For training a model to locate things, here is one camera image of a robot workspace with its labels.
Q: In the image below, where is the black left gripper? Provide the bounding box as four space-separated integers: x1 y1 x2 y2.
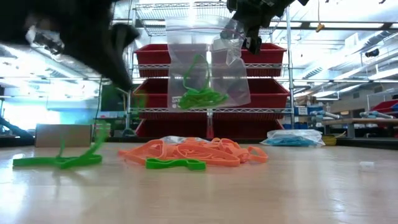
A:
58 0 135 93

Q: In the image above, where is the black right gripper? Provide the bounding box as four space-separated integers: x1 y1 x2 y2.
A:
226 0 308 55

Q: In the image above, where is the bunch of green rubber bands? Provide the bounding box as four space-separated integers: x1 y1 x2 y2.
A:
178 53 230 111

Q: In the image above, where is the bunch of blue rubber bands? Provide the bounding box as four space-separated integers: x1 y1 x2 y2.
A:
264 136 318 147

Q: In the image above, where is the orange rubber band tangle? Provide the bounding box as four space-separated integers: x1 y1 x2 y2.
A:
118 136 269 168

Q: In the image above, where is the black monitor screen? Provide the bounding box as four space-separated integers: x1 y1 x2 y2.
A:
99 83 131 113

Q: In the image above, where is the small cardboard box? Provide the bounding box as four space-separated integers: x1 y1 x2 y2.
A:
34 123 93 148

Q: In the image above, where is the long ceiling light bar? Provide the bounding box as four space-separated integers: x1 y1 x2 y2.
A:
306 21 386 31

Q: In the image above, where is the stack of blue bins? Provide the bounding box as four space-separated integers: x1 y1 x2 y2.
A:
282 106 309 131

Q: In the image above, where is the wooden bench with grey legs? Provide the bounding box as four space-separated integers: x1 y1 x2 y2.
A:
322 117 398 139

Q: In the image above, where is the red storage bin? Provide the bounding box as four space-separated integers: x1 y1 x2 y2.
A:
371 98 398 114

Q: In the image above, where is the wire shelving cart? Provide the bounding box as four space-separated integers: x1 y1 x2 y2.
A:
124 1 296 144

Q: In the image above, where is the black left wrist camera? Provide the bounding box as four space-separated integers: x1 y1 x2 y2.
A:
110 23 141 52

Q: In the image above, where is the yellow hanging cord pendant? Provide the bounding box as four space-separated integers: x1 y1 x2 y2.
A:
315 0 325 34

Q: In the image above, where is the black ceiling camera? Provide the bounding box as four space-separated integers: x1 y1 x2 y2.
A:
364 47 381 58

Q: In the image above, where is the yellow wire spool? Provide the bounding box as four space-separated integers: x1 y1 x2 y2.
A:
322 134 338 147

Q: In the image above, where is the black aluminium rig frame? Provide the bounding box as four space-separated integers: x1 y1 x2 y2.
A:
0 116 398 151

